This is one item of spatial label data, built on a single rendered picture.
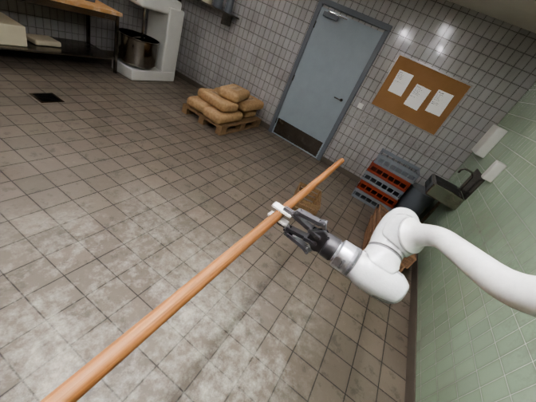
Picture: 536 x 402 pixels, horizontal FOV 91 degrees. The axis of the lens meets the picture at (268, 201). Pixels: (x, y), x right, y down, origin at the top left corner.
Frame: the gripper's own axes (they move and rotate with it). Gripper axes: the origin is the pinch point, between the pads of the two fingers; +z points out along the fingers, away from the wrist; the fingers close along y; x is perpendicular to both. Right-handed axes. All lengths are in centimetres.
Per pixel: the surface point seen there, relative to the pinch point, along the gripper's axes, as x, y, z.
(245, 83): 387, 61, 258
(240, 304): 51, 119, 8
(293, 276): 107, 119, -12
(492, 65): 388, -99, -70
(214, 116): 253, 92, 211
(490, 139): 329, -29, -111
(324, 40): 384, -52, 146
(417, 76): 386, -58, 0
